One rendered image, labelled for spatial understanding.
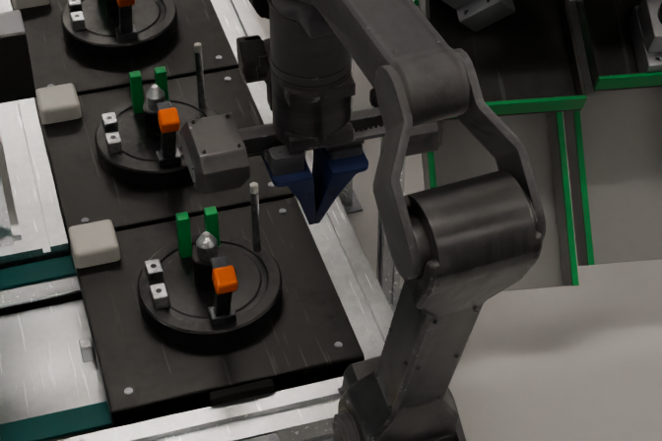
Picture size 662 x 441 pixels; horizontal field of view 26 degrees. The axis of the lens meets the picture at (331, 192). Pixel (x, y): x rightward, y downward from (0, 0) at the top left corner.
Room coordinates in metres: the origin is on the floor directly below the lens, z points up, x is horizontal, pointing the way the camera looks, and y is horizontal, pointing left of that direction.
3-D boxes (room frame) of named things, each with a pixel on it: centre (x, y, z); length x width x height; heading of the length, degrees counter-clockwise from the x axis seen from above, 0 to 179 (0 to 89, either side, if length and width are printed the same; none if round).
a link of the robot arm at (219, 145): (0.83, 0.01, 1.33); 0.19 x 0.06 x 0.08; 107
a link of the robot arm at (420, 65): (0.72, -0.03, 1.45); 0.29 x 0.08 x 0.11; 22
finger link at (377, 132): (0.83, 0.00, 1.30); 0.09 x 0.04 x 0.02; 107
